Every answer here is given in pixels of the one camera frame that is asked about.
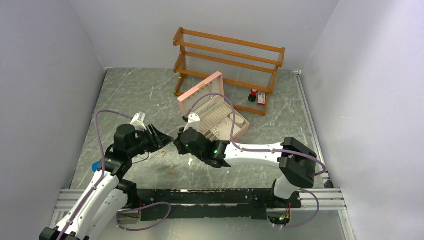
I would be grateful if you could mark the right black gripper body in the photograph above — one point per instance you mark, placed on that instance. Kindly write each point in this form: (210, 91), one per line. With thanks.
(182, 149)

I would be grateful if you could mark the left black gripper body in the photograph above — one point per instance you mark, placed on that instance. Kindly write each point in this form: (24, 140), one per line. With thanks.
(144, 141)

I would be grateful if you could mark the pink jewelry box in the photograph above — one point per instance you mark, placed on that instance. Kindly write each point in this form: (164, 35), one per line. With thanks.
(216, 115)

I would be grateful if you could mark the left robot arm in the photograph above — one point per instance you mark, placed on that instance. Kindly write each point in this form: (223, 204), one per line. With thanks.
(108, 191)

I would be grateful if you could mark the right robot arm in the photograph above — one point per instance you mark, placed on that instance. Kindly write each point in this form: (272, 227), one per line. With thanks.
(298, 164)

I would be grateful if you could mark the small red white box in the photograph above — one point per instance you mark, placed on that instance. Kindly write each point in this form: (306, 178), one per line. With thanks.
(261, 99)

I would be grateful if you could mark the wooden two-tier shelf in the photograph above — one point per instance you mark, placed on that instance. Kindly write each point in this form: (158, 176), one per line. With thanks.
(243, 63)

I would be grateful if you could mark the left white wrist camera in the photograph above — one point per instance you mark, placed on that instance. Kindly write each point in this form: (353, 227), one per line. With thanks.
(138, 121)

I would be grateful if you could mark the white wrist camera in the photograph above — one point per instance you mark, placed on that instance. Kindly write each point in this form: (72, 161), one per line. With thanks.
(192, 121)
(138, 121)

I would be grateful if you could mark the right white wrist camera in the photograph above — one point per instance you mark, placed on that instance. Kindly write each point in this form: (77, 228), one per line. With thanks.
(192, 121)

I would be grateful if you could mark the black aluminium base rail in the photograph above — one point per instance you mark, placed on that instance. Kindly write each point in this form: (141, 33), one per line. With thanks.
(253, 203)

